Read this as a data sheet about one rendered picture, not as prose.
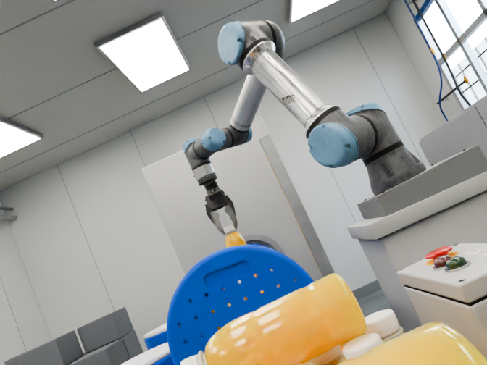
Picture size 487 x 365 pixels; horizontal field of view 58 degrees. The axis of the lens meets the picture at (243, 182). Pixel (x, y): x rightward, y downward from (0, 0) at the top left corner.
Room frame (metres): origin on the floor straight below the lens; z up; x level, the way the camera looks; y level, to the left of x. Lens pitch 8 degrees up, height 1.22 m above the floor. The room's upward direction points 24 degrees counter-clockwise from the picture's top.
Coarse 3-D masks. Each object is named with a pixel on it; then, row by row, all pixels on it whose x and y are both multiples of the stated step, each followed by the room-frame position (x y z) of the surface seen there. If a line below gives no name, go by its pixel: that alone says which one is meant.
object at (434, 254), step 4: (436, 248) 0.61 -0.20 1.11; (440, 248) 0.60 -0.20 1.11; (444, 248) 0.59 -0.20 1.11; (448, 248) 0.59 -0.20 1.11; (452, 248) 0.59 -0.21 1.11; (432, 252) 0.60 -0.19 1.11; (436, 252) 0.59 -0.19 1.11; (440, 252) 0.58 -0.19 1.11; (444, 252) 0.58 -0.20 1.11; (428, 256) 0.59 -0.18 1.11; (432, 256) 0.59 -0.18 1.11; (436, 256) 0.58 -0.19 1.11
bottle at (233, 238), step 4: (228, 232) 1.54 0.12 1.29; (232, 232) 1.54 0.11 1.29; (236, 232) 1.54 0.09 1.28; (228, 236) 1.53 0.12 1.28; (232, 236) 1.53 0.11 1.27; (236, 236) 1.53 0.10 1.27; (240, 236) 1.54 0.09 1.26; (228, 240) 1.53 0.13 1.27; (232, 240) 1.52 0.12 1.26; (236, 240) 1.52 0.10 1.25; (240, 240) 1.53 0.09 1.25; (244, 240) 1.55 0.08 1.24; (228, 244) 1.53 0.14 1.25; (232, 244) 1.52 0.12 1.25; (236, 244) 1.52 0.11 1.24; (240, 244) 1.52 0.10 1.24; (244, 244) 1.54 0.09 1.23
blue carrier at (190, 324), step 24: (216, 264) 0.79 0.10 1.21; (240, 264) 0.80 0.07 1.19; (264, 264) 0.79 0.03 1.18; (288, 264) 0.79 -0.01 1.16; (192, 288) 0.79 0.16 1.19; (216, 288) 0.79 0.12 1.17; (240, 288) 0.79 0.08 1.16; (264, 288) 0.79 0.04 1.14; (288, 288) 0.79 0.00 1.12; (168, 312) 0.79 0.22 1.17; (192, 312) 0.79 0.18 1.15; (216, 312) 0.79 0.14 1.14; (240, 312) 0.79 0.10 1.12; (168, 336) 0.79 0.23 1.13; (192, 336) 0.79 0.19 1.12
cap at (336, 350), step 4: (332, 348) 0.49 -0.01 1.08; (336, 348) 0.50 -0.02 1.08; (340, 348) 0.51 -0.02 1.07; (328, 352) 0.49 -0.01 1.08; (332, 352) 0.49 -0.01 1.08; (336, 352) 0.50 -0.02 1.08; (340, 352) 0.50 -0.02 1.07; (320, 356) 0.49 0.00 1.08; (324, 356) 0.49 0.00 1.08; (328, 356) 0.49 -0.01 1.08; (332, 356) 0.49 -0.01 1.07; (336, 356) 0.50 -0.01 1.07; (312, 360) 0.50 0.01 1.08; (316, 360) 0.49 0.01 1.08; (320, 360) 0.49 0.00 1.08; (324, 360) 0.49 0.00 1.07; (328, 360) 0.49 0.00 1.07; (332, 360) 0.49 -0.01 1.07; (316, 364) 0.50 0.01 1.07; (320, 364) 0.49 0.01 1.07
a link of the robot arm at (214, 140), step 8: (216, 128) 1.47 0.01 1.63; (224, 128) 1.53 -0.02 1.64; (208, 136) 1.44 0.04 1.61; (216, 136) 1.46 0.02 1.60; (224, 136) 1.48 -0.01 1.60; (200, 144) 1.48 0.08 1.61; (208, 144) 1.46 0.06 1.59; (216, 144) 1.45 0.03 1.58; (224, 144) 1.51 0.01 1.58; (200, 152) 1.50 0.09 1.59; (208, 152) 1.49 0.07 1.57
